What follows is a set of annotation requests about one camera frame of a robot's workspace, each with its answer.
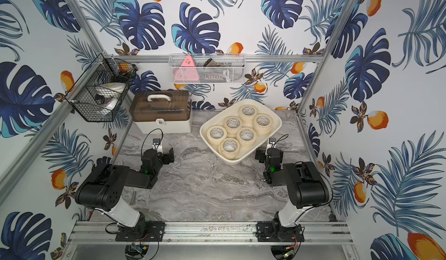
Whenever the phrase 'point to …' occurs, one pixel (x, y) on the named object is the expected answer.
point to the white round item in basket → (107, 94)
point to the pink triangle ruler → (186, 74)
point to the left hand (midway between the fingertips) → (162, 146)
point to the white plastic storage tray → (244, 152)
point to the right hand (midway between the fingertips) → (269, 148)
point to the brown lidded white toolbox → (163, 111)
